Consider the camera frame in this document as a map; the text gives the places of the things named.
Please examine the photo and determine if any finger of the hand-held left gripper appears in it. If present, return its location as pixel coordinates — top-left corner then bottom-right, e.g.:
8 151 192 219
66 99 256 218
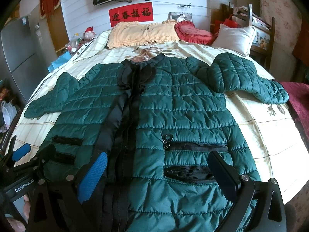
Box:
13 144 57 174
0 135 32 171

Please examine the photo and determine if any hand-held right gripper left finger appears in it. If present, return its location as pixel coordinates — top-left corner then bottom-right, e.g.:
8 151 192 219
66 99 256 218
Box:
25 151 109 232

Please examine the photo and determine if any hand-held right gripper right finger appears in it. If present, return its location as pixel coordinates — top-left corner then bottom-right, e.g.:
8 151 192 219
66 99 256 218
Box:
208 150 288 232

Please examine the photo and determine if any green quilted puffer jacket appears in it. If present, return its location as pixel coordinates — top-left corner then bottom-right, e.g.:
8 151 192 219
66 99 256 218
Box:
24 52 289 232

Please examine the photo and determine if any person's left hand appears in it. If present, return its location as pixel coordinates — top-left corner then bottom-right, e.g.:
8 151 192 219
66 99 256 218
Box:
6 194 31 232

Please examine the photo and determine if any white plastic bag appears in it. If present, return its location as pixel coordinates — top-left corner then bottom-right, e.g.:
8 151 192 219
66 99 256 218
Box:
1 101 17 130

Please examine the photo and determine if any floral checked bed sheet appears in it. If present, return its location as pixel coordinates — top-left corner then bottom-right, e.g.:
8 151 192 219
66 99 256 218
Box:
5 29 307 207

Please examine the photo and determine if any blue bag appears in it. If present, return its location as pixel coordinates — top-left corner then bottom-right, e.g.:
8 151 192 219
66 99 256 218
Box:
47 53 73 72

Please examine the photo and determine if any grey refrigerator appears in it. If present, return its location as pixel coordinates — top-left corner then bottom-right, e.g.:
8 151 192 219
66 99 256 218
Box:
0 16 52 103

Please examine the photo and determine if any maroon blanket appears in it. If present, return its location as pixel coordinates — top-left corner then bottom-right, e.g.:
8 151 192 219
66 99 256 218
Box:
278 81 309 150

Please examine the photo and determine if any pile of bottles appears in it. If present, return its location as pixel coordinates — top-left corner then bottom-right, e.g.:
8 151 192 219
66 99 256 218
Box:
66 34 85 54

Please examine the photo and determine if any brown wooden door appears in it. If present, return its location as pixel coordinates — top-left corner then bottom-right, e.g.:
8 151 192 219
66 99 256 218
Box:
47 17 70 52

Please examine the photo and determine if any plush toy with red hat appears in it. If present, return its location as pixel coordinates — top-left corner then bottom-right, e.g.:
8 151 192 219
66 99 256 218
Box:
83 26 97 41

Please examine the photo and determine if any white pillow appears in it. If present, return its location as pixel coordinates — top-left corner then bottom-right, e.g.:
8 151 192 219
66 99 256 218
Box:
211 24 256 56

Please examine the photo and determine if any wooden chair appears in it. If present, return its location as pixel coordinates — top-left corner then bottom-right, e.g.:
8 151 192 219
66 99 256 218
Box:
221 2 276 71

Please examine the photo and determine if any red heart-shaped pillow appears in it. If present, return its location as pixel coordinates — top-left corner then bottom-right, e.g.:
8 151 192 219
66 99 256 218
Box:
174 20 216 45

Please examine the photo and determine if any red bag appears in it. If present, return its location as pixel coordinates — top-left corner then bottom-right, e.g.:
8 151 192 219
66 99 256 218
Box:
215 18 239 32

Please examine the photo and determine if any yellow ruffled pillow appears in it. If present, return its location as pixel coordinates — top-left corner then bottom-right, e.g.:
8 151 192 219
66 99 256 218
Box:
107 20 180 49

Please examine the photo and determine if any framed photo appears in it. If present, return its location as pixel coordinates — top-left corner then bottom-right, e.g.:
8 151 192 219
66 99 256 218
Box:
168 12 193 23

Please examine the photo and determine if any floral curtain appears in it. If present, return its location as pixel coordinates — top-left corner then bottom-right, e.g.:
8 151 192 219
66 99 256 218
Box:
258 0 303 52

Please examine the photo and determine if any red fringed wall hanging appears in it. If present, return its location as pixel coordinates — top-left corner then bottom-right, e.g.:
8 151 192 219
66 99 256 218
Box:
40 0 61 19

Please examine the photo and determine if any red wall banner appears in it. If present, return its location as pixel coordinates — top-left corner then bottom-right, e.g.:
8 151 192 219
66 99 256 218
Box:
109 2 154 27

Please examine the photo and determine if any black wall cable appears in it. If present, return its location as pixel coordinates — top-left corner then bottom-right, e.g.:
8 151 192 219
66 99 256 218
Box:
126 0 208 8

